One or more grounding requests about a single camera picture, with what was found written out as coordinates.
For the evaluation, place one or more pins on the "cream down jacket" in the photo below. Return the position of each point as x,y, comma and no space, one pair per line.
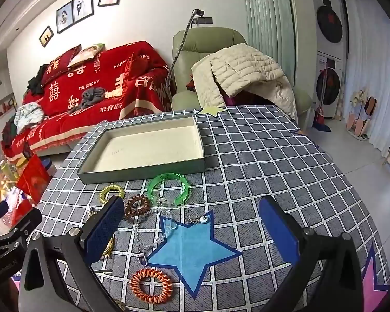
240,68

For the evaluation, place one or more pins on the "small black picture frame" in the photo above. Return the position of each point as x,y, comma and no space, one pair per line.
46,36

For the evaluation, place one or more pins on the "black couple picture frame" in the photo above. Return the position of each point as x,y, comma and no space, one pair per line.
83,6

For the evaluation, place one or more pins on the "red mop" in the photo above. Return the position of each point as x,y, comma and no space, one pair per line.
320,113

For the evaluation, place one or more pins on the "grey cloth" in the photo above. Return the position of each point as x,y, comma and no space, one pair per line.
91,96

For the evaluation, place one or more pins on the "black portrait picture frame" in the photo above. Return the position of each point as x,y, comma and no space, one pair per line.
64,18

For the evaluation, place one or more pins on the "photo print pillow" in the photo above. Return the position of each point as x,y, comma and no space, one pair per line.
84,55

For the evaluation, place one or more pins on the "green translucent bangle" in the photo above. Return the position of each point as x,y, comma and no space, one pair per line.
156,182

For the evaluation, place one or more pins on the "black clothes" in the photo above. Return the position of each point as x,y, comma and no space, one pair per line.
35,83

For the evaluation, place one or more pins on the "red pillow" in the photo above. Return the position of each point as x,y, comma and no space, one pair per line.
57,68

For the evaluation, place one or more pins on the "gooseneck phone holder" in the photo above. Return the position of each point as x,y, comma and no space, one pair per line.
182,39

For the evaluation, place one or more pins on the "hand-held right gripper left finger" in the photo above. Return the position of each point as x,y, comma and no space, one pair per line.
100,230

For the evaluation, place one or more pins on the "grey checked tablecloth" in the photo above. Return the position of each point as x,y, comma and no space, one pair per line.
279,169

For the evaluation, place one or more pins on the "grey-green box with cream inside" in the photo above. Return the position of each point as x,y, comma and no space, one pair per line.
149,149

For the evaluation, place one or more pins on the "white sheer curtain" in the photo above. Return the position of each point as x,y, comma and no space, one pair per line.
370,55

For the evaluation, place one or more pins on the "flower-shaped slipper rack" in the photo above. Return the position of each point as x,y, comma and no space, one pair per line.
360,120

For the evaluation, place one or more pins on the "white washing machine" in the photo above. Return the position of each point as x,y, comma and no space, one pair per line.
328,84
330,22

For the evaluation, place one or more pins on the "gold hair clip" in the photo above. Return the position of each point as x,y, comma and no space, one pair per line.
110,248

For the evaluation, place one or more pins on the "red printed blanket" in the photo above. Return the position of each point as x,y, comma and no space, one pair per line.
94,81

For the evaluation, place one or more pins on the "blue star sticker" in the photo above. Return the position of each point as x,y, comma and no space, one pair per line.
188,253

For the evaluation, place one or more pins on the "yellow bottle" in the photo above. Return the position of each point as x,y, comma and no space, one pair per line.
9,172

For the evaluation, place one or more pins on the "white-green cloth pile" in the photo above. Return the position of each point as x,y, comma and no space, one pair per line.
27,113

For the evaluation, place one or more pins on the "clear hair clip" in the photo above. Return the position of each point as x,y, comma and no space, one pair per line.
164,200

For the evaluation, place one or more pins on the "pale green curtain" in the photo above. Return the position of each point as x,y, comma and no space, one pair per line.
266,13

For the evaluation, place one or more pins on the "pink star sticker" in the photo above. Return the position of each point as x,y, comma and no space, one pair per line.
373,282

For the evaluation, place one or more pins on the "small silver hair clip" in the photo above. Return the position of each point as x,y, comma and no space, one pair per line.
92,212

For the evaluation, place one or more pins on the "yellow-green star sticker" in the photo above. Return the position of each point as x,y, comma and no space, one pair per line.
211,110

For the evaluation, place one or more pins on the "green armchair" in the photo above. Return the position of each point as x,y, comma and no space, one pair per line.
195,42

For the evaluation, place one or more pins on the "red bag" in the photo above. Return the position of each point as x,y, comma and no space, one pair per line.
34,178

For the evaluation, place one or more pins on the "unframed wall picture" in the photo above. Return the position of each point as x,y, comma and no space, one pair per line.
3,105

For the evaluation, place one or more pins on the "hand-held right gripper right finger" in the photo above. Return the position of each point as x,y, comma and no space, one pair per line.
279,230

